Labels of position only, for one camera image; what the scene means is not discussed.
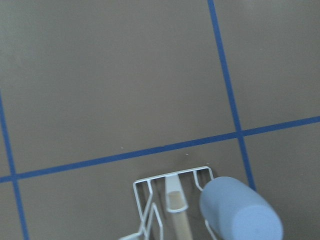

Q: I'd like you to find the blue plastic cup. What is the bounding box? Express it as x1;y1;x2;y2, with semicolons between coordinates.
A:
199;176;284;240

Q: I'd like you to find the brown paper table cover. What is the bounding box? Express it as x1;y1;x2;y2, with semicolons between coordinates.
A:
0;0;320;240

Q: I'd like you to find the white wire cup rack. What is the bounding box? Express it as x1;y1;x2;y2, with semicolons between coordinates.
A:
123;166;214;240

